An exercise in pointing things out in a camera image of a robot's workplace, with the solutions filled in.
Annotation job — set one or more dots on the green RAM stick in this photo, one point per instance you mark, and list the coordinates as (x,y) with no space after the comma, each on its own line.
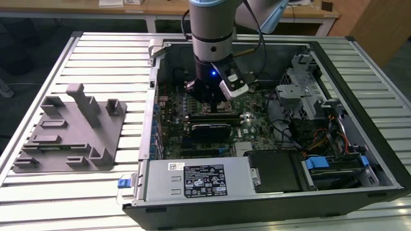
(66,147)

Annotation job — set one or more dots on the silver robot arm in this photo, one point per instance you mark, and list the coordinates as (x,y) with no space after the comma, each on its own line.
(211,29)

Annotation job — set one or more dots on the long black expansion slot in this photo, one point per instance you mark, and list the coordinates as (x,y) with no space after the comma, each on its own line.
(199,152)

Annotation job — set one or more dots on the blue case latch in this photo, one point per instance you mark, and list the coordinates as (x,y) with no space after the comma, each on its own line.
(124,183)

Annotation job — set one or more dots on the black and silver PC case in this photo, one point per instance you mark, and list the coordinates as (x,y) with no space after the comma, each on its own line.
(224,214)

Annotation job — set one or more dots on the RAM slot white clips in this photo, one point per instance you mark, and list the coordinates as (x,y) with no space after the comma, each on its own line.
(214,117)
(214,121)

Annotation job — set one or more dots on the white box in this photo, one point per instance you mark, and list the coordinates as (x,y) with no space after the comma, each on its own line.
(111,2)
(132,1)

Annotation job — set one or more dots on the wooden desk white legs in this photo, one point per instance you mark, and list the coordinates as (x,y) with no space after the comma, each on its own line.
(64,10)

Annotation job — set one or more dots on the short blue expansion slot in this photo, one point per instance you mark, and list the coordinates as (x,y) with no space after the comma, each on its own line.
(222,151)

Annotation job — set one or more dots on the green motherboard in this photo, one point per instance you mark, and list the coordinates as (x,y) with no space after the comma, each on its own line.
(257,130)

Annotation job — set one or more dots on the grey parts rack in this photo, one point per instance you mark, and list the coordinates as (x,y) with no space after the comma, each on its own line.
(80,144)

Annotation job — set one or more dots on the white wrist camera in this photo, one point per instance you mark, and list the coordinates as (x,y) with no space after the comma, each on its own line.
(235,90)

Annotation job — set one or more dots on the black plastic bay cover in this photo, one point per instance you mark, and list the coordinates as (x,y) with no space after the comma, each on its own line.
(277,170)

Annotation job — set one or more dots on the hard disk in blue carrier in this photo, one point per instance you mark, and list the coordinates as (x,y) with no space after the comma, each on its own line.
(317,164)

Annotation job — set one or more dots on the RAM slot black clips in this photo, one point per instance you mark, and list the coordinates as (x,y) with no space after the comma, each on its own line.
(214,119)
(214,115)

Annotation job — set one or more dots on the silver perforated drive cage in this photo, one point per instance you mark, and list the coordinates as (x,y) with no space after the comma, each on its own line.
(298,96)

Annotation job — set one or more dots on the silver chipset heatsink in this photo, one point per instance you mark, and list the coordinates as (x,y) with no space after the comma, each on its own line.
(243,146)

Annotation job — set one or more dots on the grey stand foot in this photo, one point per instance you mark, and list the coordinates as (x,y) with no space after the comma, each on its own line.
(4,90)

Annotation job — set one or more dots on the CPU socket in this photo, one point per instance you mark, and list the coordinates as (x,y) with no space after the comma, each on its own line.
(204,109)

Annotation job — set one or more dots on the black graphics card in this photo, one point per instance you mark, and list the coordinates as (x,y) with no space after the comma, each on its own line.
(210,130)

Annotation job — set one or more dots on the small black desk object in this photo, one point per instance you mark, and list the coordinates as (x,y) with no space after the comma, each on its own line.
(326,5)

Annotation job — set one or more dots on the silver topped CPU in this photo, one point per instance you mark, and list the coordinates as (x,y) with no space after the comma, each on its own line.
(222,106)

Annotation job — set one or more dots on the silver power supply with label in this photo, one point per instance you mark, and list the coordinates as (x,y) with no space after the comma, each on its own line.
(160,178)

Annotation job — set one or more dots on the wooden cabinet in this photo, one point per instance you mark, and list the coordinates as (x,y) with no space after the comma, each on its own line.
(379,29)

